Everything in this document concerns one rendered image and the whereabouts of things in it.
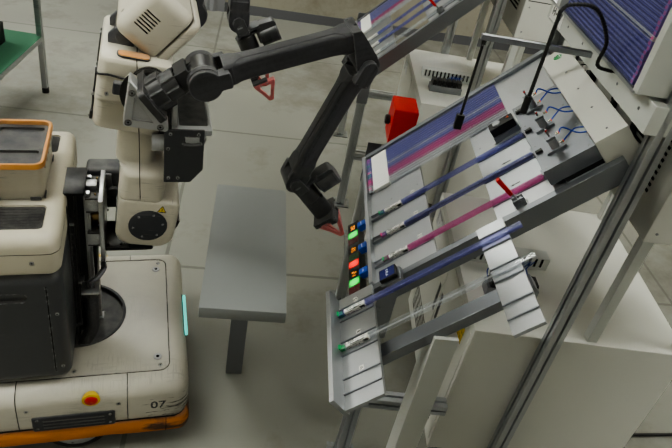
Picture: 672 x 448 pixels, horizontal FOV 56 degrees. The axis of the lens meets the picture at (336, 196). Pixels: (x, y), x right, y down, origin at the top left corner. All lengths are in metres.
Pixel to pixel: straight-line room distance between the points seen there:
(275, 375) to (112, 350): 0.62
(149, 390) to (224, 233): 0.52
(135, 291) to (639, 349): 1.61
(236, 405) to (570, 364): 1.11
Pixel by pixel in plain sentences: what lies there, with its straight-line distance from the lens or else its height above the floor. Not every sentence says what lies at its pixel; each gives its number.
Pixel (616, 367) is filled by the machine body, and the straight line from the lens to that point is 2.11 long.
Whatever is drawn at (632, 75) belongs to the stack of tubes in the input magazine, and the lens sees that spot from 1.57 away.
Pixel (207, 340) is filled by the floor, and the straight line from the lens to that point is 2.50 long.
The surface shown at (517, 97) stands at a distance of 2.06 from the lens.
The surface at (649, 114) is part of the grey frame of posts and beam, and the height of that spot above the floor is 1.36.
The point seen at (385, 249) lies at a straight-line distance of 1.83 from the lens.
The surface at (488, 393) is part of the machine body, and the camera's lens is 2.09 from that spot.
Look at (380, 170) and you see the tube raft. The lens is 2.14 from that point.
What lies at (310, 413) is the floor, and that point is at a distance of 2.33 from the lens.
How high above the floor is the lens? 1.86
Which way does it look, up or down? 34 degrees down
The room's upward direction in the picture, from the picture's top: 11 degrees clockwise
